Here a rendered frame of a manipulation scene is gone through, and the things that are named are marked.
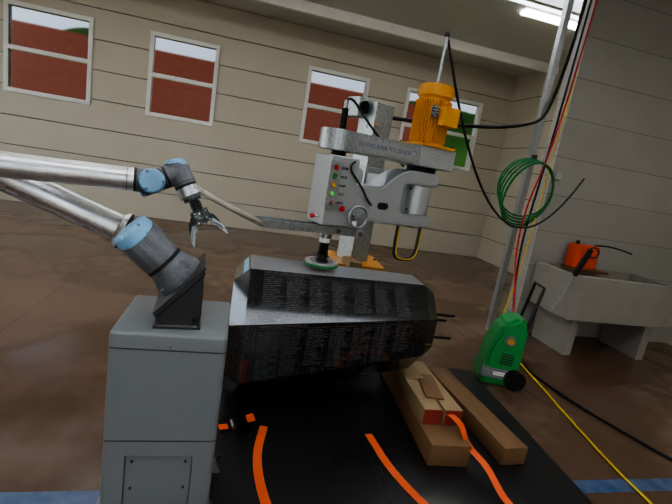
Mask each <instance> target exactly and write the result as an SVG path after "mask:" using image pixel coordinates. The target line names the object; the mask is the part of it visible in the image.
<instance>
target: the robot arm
mask: <svg viewBox="0 0 672 504"><path fill-rule="evenodd" d="M163 165H164V166H162V167H159V168H156V169H154V168H147V169H146V168H138V167H125V166H116V165H108V164H100V163H92V162H84V161H76V160H68V159H60V158H52V157H44V156H36V155H27V154H19V153H11V152H3V151H0V192H2V193H5V194H7V195H9V196H12V197H14V198H16V199H18V200H21V201H23V202H25V203H27V204H30V205H32V206H34V207H37V208H39V209H41V210H43V211H46V212H48V213H50V214H52V215H55V216H57V217H59V218H62V219H64V220H66V221H68V222H71V223H73V224H75V225H78V226H80V227H82V228H84V229H87V230H89V231H91V232H93V233H96V234H98V235H100V236H103V237H105V238H107V239H109V240H110V241H111V242H112V245H113V247H115V248H117V249H120V250H121V251H122V252H123V253H124V254H126V255H127V256H128V257H129V258H130V259H131V260H132V261H133V262H134V263H135V264H137V265H138V266H139V267H140V268H141V269H142V270H143V271H144V272H145V273H146V274H148V275H149V276H150V277H151V278H152V280H153V282H154V284H155V286H156V288H157V290H158V292H159V293H160V294H161V295H162V296H166V295H168V294H170V293H172V292H173V291H174V290H176V289H177V288H178V287H179V286H180V285H182V284H183V283H184V282H185V281H186V280H187V279H188V278H189V277H190V276H191V275H192V274H193V273H194V271H195V270H196V269H197V268H198V266H199V264H200V261H199V260H198V259H197V258H196V257H194V256H192V255H190V254H187V253H185V252H183V251H182V250H181V249H180V248H179V247H177V246H176V245H175V244H174V243H173V242H172V241H171V240H170V239H169V238H168V237H167V236H166V235H165V234H164V232H163V231H162V229H161V228H160V227H159V226H158V225H156V224H154V223H153V222H152V221H151V220H150V219H149V218H147V217H146V216H144V215H142V216H139V217H138V216H136V215H134V214H128V215H122V214H120V213H118V212H116V211H113V210H111V209H109V208H107V207H105V206H103V205H101V204H99V203H96V202H94V201H92V200H90V199H88V198H86V197H84V196H81V195H79V194H77V193H75V192H73V191H71V190H69V189H67V188H64V187H62V186H60V185H58V184H56V183H62V184H72V185H82V186H92V187H102V188H111V189H121V190H131V191H135V192H140V194H141V195H142V196H143V197H146V196H150V195H152V194H155V193H158V192H160V191H163V190H166V189H168V188H171V187H174V188H175V190H176V192H177V194H178V196H179V198H180V200H181V201H184V203H185V204H187V203H190V207H191V209H192V211H193V212H192V213H190V216H191V218H190V222H189V233H190V238H191V242H192V245H193V247H194V248H195V246H196V241H195V240H196V234H197V232H198V229H197V228H196V226H195V225H199V226H201V224H202V223H204V222H205V223H208V222H207V221H210V220H211V224H212V225H213V226H217V227H218V228H219V229H221V230H222V231H223V232H224V233H226V234H228V232H227V230H226V228H225V227H224V225H223V224H222V223H221V222H220V221H219V219H218V218H217V217H216V216H215V215H214V214H212V213H209V211H208V209H207V207H205V208H203V207H202V204H201V202H200V200H198V199H200V198H201V196H200V193H201V191H200V189H199V187H200V185H198V186H197V182H196V180H195V178H194V176H193V174H192V171H191V169H190V167H189V165H188V163H187V161H186V159H184V158H174V159H171V160H168V161H166V162H164V164H163Z"/></svg>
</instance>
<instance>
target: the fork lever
mask: <svg viewBox="0 0 672 504"><path fill-rule="evenodd" d="M255 218H258V219H260V220H261V221H263V222H264V226H263V228H273V229H283V230H292V231H302V232H312V233H321V234H331V235H341V236H350V237H355V235H356V229H353V228H351V227H350V226H349V227H337V226H335V227H333V226H324V225H319V224H318V223H316V222H311V221H303V220H294V219H286V218H277V217H269V216H260V215H255Z"/></svg>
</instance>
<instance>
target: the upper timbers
mask: <svg viewBox="0 0 672 504"><path fill-rule="evenodd" d="M412 365H413V366H414V367H415V368H416V369H417V371H418V372H419V373H421V374H429V375H432V376H433V378H434V380H435V382H436V384H437V386H438V388H439V389H440V391H441V393H442V395H443V397H444V400H437V399H430V398H426V396H425V394H424V391H423V389H422V387H421V384H420V382H419V380H408V379H405V378H404V377H403V375H402V374H401V373H400V372H399V370H393V373H392V375H393V377H394V378H395V380H396V382H397V383H398V385H399V387H400V388H401V390H402V392H403V394H404V395H405V397H406V399H407V400H408V402H409V404H410V405H411V407H412V409H413V411H414V412H415V414H416V416H417V417H418V419H419V421H420V422H421V424H430V425H440V423H441V424H442V425H457V424H456V422H455V421H454V420H453V419H452V418H450V417H449V416H448V415H447V414H453V415H456V416H457V417H458V418H459V419H460V420H461V418H462V413H463V410H462V409H461V408H460V406H459V405H458V404H457V403H456V401H455V400H454V399H453V398H452V397H451V395H450V394H449V393H448V392H447V391H446V389H445V388H444V387H443V386H442V384H441V383H440V382H439V381H438V380H437V378H436V377H435V376H434V375H433V374H432V372H431V371H430V370H429V369H428V367H427V366H426V365H425V364H424V363H423V362H416V361H415V362H414V363H413V364H412Z"/></svg>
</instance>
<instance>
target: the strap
mask: <svg viewBox="0 0 672 504"><path fill-rule="evenodd" d="M447 415H448V416H449V417H450V418H452V419H453V420H454V421H455V422H456V424H457V425H458V427H459V429H460V432H461V435H462V438H463V441H464V440H466V439H467V440H468V441H469V439H468V437H467V433H466V429H465V426H464V424H463V422H462V421H461V420H460V419H459V418H458V417H457V416H456V415H453V414H447ZM267 428H268V427H267V426H260V427H259V430H258V434H257V437H256V441H255V444H254V450H253V473H254V480H255V485H256V489H257V493H258V497H259V500H260V503H261V504H271V501H270V498H269V495H268V492H267V489H266V485H265V481H264V476H263V470H262V448H263V443H264V439H265V435H266V432H267ZM365 436H366V437H367V439H368V440H369V442H370V444H371V445H372V447H373V449H374V450H375V452H376V454H377V455H378V457H379V458H380V460H381V461H382V463H383V464H384V466H385V467H386V468H387V469H388V471H389V472H390V473H391V475H392V476H393V477H394V478H395V479H396V480H397V482H398V483H399V484H400V485H401V486H402V487H403V488H404V489H405V490H406V491H407V492H408V493H409V494H410V496H411V497H412V498H413V499H414V500H415V501H417V502H418V503H419V504H429V503H428V502H427V501H426V500H425V499H424V498H422V497H421V496H420V495H419V494H418V493H417V492H416V491H415V490H414V489H413V488H412V487H411V486H410V485H409V483H408V482H407V481H406V480H405V479H404V478H403V477H402V476H401V475H400V473H399V472H398V471H397V470H396V469H395V467H394V466H393V465H392V464H391V462H390V461H389V460H388V458H387V457H386V455H385V454H384V452H383V450H382V449H381V447H380V446H379V444H378V443H377V441H376V439H375V438H374V436H373V435H372V434H365ZM469 443H470V441H469ZM470 444H471V443H470ZM471 446H472V445H471ZM469 452H470V453H471V454H472V455H473V456H474V457H475V458H476V459H477V460H478V462H479V463H480V464H481V465H482V467H483V468H484V469H485V471H486V472H487V474H488V476H489V478H490V480H491V482H492V484H493V486H494V488H495V490H496V491H497V493H498V495H499V497H500V498H501V499H502V501H503V502H504V503H505V504H513V503H512V502H511V500H510V499H509V498H508V497H507V496H506V494H505V492H504V491H503V489H502V487H501V485H500V484H499V482H498V480H497V478H496V476H495V474H494V472H493V470H492V469H491V467H490V466H489V464H488V463H487V462H486V461H485V459H484V458H483V457H482V456H481V455H480V454H479V453H478V452H477V451H476V450H475V449H474V447H473V446H472V450H471V451H469Z"/></svg>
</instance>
